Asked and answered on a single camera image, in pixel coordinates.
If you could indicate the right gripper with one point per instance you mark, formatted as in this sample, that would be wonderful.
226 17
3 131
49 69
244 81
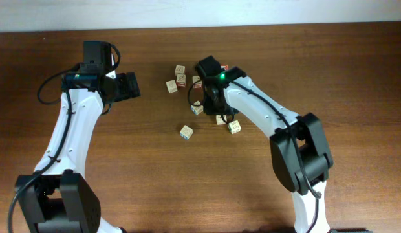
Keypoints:
207 107

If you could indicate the wooden block car picture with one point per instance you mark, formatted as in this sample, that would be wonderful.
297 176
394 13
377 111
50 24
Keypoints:
221 119

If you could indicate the wooden block blue side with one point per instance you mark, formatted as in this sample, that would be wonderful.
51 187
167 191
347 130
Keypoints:
186 132
197 108

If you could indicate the wooden block green letter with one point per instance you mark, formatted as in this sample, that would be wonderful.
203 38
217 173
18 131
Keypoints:
234 127

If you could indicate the wooden block blue side front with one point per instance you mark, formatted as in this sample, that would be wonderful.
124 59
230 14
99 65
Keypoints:
186 132

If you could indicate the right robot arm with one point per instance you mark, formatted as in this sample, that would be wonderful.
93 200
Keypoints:
301 157

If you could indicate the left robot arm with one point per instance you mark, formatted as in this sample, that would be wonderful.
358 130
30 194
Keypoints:
56 197

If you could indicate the wooden block center red base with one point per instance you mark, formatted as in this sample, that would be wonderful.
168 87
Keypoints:
197 82

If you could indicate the wooden block leaf picture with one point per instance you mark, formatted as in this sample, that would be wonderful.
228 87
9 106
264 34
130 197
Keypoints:
181 80

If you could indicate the wooden block far left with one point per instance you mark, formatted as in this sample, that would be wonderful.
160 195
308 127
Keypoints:
172 86

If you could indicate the wooden block top left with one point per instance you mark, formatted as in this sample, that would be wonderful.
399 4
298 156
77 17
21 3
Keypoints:
180 69

